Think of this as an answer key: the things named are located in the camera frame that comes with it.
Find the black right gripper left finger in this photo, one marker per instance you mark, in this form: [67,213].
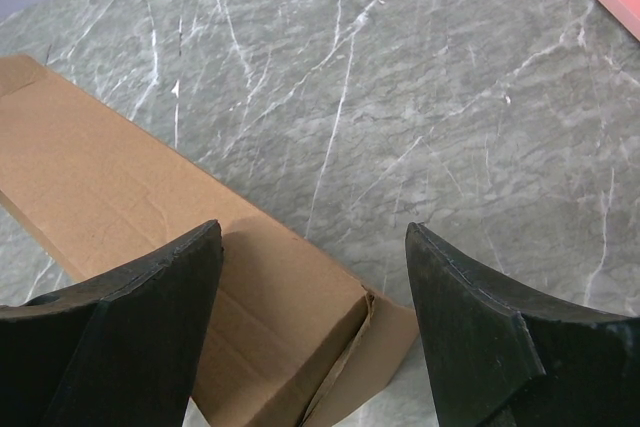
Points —
[119,349]

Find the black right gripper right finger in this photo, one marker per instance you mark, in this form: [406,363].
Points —
[500,353]

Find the brown cardboard box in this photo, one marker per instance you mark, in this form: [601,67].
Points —
[293,340]

